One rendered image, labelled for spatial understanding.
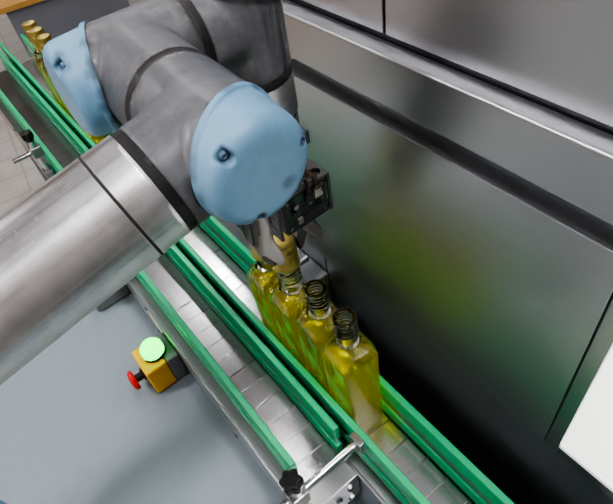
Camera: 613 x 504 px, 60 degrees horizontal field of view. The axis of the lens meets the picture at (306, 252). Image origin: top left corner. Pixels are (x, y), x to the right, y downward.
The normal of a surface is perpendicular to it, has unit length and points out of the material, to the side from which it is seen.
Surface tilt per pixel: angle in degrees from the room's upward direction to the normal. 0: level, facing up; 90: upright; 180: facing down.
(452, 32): 90
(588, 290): 90
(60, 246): 50
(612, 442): 90
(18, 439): 0
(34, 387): 0
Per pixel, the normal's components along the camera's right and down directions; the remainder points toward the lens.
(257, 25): 0.61, 0.52
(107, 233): 0.45, 0.27
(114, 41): -0.42, -0.39
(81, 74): 0.38, 0.06
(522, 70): -0.78, 0.52
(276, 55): 0.79, 0.37
